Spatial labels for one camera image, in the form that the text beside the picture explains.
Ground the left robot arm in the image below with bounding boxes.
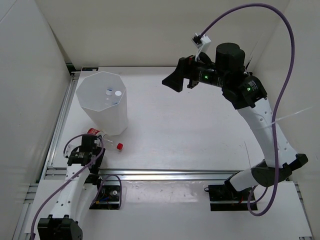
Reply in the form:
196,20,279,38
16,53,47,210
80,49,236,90
30,133,106,240

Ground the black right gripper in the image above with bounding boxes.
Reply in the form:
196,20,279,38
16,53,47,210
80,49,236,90
161,50,229,93

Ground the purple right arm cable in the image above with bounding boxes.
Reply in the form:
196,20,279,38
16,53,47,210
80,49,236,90
201,1,295,217

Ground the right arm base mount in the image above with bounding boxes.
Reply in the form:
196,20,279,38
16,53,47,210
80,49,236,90
203,185,258,212

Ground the white translucent plastic bin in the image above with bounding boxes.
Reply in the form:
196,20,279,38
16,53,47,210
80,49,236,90
76,71,128,136

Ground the white cap bottle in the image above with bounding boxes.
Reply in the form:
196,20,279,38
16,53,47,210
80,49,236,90
104,88,123,106

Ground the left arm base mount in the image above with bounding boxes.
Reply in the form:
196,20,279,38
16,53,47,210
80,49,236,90
85,174,123,210

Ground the aluminium table rail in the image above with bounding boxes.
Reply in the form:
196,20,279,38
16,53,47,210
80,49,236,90
37,71,81,182

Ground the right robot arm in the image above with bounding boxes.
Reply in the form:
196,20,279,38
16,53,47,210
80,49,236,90
162,42,308,200

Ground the red label plastic bottle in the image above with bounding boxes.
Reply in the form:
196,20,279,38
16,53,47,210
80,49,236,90
86,128,124,152

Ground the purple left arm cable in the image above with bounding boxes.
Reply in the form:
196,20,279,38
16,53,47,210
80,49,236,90
29,133,123,240

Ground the front aluminium rail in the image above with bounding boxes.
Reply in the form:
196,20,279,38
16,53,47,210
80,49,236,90
44,168,253,181

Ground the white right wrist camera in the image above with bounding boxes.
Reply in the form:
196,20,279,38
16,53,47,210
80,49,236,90
191,33,211,62

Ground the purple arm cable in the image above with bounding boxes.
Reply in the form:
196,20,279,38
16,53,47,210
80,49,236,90
201,1,295,217
29,133,123,240

